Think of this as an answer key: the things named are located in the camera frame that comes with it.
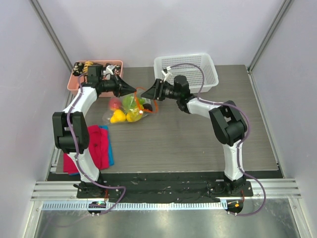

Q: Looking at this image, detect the white perforated basket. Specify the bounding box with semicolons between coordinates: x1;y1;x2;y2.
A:
154;53;219;93

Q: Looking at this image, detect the green grape bunch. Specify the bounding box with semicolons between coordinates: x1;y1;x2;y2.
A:
124;106;144;115

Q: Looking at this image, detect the yellow spiral pastry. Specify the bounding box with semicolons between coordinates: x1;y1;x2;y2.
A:
83;61;94;73

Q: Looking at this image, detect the clear zip top bag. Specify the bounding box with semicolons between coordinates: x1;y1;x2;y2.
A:
102;87;159;124

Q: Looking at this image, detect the yellow pear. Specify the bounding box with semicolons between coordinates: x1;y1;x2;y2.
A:
110;109;126;123

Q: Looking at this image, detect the pink divided tray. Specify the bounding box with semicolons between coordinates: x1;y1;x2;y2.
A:
67;60;123;96

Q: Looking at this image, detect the red folded cloth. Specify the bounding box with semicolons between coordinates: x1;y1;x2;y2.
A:
62;125;111;176

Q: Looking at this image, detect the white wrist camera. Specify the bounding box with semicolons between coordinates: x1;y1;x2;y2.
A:
161;66;172;82
103;64;116;77

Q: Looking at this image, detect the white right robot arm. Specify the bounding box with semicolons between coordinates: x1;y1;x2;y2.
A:
141;76;247;196

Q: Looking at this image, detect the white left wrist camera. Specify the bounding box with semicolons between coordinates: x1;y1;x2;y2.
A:
103;64;116;77

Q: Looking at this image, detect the dark sushi roll left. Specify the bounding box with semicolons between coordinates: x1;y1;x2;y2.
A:
72;62;84;76

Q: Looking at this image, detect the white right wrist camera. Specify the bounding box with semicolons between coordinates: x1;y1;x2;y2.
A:
161;66;172;82

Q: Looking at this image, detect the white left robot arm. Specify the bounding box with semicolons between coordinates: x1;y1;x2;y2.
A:
52;63;136;198

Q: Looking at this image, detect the yellow lemon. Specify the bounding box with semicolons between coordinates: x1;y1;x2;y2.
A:
126;110;143;122

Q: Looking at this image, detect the green apple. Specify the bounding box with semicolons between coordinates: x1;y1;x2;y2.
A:
122;95;136;108

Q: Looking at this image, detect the red apple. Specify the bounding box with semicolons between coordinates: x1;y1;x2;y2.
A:
108;97;122;112

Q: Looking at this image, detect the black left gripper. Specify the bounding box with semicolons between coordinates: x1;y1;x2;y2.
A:
99;73;136;98

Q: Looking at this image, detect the blue folded cloth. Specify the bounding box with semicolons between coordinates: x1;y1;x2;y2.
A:
99;125;114;167

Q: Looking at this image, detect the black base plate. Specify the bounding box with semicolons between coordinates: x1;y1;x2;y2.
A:
74;172;254;203

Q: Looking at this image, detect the dark brown plum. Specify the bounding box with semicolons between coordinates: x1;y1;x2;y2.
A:
143;104;153;112

